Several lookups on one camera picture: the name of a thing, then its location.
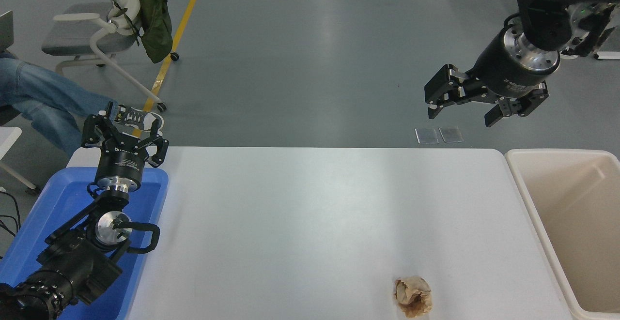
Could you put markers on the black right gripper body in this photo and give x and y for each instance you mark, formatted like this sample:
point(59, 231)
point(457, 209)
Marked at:
point(503, 75)

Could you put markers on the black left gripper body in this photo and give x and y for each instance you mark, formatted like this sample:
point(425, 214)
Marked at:
point(120, 164)

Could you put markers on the tan paper ball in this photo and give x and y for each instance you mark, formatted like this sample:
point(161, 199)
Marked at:
point(412, 297)

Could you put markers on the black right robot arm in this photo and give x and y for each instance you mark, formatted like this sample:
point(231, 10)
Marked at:
point(547, 15)

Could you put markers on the metal floor plate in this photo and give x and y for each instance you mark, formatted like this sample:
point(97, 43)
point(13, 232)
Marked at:
point(426, 136)
point(451, 134)

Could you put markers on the seated person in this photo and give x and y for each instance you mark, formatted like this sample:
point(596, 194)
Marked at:
point(38, 92)

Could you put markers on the blue plastic tray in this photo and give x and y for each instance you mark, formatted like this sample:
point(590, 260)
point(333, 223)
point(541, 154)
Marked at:
point(58, 204)

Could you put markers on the grey white office chair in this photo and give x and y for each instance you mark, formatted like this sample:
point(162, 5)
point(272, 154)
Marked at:
point(72, 34)

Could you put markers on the white bar on floor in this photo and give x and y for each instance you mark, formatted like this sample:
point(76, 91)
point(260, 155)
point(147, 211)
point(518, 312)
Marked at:
point(608, 55)

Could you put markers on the large pale bin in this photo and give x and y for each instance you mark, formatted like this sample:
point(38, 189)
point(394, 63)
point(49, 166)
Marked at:
point(571, 213)

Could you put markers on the dark green backpack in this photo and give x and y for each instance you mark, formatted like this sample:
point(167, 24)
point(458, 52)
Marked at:
point(155, 20)

